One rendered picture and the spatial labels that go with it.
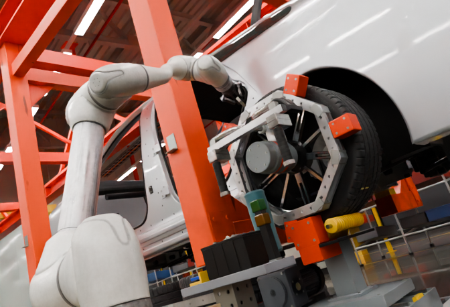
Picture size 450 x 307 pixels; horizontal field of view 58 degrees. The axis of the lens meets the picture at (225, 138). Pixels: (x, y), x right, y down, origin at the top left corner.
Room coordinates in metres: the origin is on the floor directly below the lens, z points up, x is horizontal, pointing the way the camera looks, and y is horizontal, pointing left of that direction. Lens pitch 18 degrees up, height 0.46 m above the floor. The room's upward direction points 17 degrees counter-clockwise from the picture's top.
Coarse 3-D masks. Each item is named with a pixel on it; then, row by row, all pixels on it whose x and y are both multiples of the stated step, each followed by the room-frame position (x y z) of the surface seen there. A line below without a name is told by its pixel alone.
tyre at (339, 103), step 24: (264, 96) 1.81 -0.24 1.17; (312, 96) 1.64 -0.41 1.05; (336, 96) 1.64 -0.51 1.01; (360, 120) 1.65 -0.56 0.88; (360, 144) 1.59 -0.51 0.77; (360, 168) 1.61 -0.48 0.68; (336, 192) 1.68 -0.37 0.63; (360, 192) 1.70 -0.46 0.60; (312, 216) 1.77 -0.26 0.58; (336, 216) 1.72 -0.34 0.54
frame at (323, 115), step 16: (272, 96) 1.67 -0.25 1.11; (288, 96) 1.62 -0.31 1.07; (320, 112) 1.55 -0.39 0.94; (320, 128) 1.57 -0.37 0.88; (240, 144) 1.84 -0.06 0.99; (336, 144) 1.55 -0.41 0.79; (240, 160) 1.90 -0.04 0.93; (336, 160) 1.56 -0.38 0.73; (240, 176) 1.86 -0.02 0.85; (336, 176) 1.62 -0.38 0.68; (240, 192) 1.88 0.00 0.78; (320, 192) 1.63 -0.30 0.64; (272, 208) 1.84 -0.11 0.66; (304, 208) 1.69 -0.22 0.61; (320, 208) 1.65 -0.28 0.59
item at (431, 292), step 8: (432, 288) 1.82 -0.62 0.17; (408, 296) 1.81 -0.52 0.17; (416, 296) 1.68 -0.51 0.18; (424, 296) 1.73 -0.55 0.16; (432, 296) 1.78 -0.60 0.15; (392, 304) 1.67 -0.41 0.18; (400, 304) 1.64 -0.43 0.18; (408, 304) 1.63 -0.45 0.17; (416, 304) 1.65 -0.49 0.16; (424, 304) 1.70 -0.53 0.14; (432, 304) 1.76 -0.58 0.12; (440, 304) 1.82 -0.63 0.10
